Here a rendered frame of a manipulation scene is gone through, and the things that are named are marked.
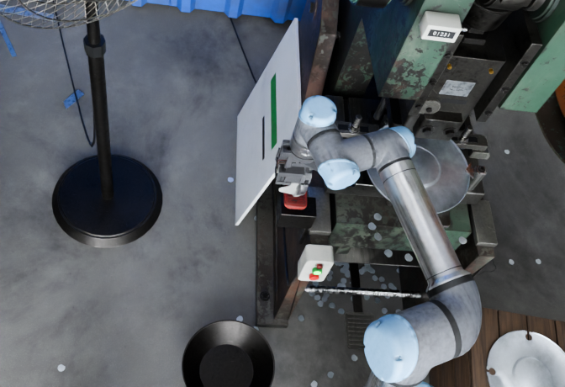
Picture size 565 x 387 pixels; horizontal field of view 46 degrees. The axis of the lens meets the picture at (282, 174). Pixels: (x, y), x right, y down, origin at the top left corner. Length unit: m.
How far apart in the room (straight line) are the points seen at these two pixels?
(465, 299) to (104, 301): 1.37
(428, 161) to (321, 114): 0.53
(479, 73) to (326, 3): 0.56
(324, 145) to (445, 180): 0.55
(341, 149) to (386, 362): 0.42
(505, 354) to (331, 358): 0.58
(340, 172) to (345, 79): 0.66
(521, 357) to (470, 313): 0.90
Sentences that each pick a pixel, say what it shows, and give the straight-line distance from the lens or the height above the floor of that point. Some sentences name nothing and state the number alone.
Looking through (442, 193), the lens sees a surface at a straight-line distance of 1.81.
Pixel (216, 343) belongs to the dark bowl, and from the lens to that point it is 2.31.
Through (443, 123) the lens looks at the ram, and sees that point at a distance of 1.70.
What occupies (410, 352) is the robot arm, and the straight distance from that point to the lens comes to 1.27.
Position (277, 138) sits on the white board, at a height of 0.42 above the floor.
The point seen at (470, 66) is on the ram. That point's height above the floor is 1.14.
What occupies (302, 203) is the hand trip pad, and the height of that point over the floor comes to 0.76.
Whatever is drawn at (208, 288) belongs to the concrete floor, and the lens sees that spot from 2.39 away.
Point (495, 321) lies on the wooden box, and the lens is 2.23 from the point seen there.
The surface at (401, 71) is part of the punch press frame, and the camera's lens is 1.49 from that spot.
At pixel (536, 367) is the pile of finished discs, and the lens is 2.23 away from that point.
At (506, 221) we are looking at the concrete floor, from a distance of 2.86.
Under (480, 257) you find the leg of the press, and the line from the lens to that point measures 1.98.
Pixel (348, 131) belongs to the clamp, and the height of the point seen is 0.76.
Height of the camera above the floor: 2.21
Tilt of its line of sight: 57 degrees down
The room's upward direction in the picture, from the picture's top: 19 degrees clockwise
